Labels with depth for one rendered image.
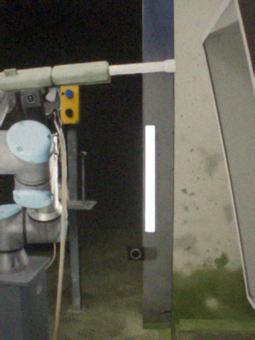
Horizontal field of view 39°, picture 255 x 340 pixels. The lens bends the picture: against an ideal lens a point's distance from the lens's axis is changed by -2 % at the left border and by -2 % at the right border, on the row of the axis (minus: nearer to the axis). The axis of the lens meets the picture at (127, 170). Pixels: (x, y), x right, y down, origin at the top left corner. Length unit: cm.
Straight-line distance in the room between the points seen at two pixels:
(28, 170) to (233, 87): 111
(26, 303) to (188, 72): 148
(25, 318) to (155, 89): 138
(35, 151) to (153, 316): 183
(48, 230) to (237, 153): 88
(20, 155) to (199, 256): 169
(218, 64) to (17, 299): 130
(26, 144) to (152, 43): 156
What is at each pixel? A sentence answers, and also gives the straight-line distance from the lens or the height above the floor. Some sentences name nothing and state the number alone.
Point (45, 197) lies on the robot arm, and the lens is 82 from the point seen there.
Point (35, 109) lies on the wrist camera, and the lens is 92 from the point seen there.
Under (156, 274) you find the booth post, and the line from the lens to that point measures 228.
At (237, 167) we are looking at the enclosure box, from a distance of 165.
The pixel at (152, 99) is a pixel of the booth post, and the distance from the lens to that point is 213.
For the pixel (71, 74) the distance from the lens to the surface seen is 98.
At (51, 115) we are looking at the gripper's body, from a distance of 96.
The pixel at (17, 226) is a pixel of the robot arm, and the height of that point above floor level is 84.
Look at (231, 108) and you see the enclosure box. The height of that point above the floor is 133.
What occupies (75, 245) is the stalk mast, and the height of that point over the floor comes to 48.
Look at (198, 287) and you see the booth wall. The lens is 232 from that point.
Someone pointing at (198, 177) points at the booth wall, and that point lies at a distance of 215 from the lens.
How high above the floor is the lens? 122
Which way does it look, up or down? 5 degrees down
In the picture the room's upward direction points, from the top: straight up
